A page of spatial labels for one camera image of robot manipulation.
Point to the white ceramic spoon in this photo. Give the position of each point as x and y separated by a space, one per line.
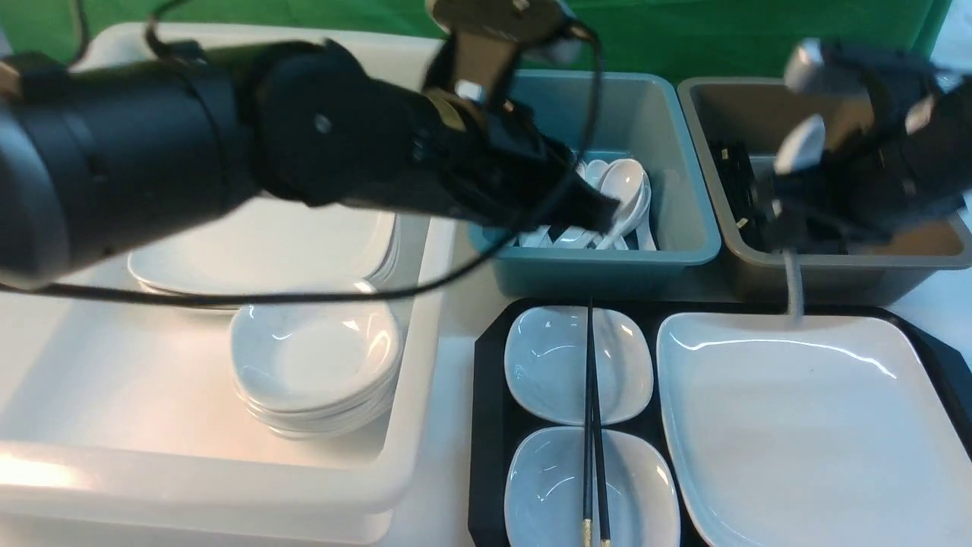
803 147

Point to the stack of white square plates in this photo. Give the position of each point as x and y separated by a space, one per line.
270 246

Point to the large white rice plate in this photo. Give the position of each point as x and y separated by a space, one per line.
822 432

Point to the large white plastic bin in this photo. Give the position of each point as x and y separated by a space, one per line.
121 427

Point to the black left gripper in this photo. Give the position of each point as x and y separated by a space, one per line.
512 174

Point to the black serving tray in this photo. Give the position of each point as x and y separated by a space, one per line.
500 424

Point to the white spoons in teal bin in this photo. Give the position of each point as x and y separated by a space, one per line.
626 181

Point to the teal plastic cutlery bin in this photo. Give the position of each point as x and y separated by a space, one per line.
640 118

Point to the brown plastic chopstick bin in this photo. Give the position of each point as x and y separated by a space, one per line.
758 112

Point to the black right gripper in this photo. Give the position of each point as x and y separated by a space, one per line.
907 167

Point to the stack of white bowls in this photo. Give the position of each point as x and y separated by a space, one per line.
316 370

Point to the white square bowl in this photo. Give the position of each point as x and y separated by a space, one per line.
545 362
543 500

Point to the black chopsticks in brown bin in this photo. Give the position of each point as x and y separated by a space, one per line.
738 171

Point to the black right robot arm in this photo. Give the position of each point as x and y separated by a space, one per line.
909 166

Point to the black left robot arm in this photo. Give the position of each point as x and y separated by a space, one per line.
100 162

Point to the black chopstick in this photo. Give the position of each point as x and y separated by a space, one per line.
596 434

